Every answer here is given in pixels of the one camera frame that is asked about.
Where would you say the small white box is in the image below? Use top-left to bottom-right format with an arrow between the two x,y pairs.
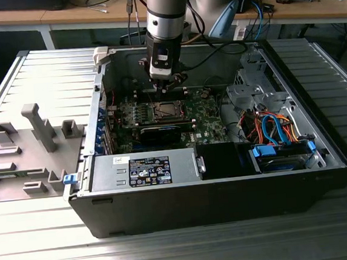
231,24 -> 248,42

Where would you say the blue flat data wire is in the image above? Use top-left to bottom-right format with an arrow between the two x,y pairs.
259,113 -> 278,147
266,111 -> 288,147

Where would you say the metal drive cage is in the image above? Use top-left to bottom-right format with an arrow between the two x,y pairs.
223,48 -> 294,117

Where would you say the thin black wire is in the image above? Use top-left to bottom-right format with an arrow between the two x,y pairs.
203,75 -> 230,88

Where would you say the black PC case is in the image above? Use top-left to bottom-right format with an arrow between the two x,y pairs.
50,25 -> 347,242

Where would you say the pale blue teach pendant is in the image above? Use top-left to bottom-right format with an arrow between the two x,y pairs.
206,0 -> 242,38

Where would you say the green motherboard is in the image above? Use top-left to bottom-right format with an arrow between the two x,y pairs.
105,84 -> 234,156

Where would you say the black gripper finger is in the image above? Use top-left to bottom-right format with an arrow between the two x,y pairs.
138,56 -> 163,96
159,72 -> 190,94

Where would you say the black flat device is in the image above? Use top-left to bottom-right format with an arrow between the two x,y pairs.
0,0 -> 68,16

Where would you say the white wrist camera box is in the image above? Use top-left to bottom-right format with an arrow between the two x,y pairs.
147,42 -> 182,80

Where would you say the orange power wire bundle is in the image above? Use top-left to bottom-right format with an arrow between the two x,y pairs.
239,109 -> 302,148

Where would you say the hard disk in blue carrier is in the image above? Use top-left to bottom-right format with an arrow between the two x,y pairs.
247,139 -> 320,176

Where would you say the graphics card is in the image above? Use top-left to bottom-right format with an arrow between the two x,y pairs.
138,124 -> 183,146

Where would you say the metal locking lever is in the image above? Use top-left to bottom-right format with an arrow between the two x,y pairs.
145,88 -> 156,106

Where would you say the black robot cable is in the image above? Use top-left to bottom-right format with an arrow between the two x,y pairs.
177,0 -> 252,71

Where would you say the CPU socket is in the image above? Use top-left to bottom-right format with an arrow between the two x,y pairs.
152,98 -> 189,122

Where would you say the grey power supply unit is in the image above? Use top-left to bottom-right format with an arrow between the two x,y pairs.
86,147 -> 202,193

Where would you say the beige case latch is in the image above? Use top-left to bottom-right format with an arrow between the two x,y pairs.
92,45 -> 117,66

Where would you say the grey parts rack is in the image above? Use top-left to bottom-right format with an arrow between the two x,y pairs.
0,98 -> 92,203

